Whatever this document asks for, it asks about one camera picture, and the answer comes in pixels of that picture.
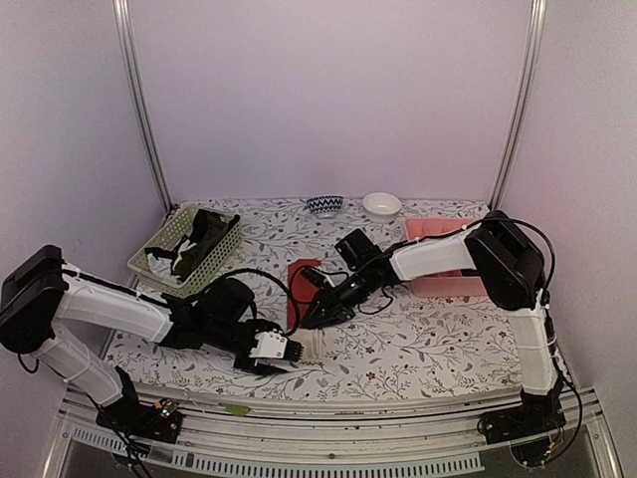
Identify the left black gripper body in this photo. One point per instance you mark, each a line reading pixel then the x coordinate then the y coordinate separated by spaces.
pixel 221 336

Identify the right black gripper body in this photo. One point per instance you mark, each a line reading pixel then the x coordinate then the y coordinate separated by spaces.
pixel 358 290

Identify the red cloth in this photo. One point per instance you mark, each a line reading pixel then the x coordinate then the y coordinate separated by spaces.
pixel 303 291

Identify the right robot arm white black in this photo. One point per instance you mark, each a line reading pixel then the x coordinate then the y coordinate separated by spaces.
pixel 511 268

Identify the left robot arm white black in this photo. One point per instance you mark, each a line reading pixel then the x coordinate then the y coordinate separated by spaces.
pixel 45 292

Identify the green tape piece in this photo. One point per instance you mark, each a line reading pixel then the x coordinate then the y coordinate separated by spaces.
pixel 236 409

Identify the floral patterned table mat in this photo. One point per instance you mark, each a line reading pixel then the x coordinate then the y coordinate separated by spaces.
pixel 399 347

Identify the blue white zigzag bowl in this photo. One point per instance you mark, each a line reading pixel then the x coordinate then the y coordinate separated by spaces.
pixel 324 206

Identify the small white bowl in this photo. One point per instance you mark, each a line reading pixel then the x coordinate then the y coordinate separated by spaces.
pixel 381 207

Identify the beige perforated plastic basket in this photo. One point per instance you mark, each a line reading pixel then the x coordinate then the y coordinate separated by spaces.
pixel 152 262

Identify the pink divided organizer tray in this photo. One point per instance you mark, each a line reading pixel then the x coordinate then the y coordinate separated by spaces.
pixel 454 284

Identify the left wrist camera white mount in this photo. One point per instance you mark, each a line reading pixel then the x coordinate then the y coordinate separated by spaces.
pixel 273 345

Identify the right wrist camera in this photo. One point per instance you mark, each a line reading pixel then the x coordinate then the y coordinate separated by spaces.
pixel 317 278

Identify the front aluminium rail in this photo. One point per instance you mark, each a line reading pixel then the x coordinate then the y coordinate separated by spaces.
pixel 428 437

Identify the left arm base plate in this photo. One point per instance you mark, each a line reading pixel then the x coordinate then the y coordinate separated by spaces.
pixel 132 418

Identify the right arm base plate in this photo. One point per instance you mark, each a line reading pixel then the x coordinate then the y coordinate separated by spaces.
pixel 517 422

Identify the left aluminium frame post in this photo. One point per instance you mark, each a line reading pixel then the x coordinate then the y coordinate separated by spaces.
pixel 123 24

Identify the aluminium frame post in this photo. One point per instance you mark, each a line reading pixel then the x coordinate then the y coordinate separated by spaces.
pixel 123 24
pixel 529 64

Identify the right aluminium frame post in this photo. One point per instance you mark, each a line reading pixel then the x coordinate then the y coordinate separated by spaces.
pixel 529 64

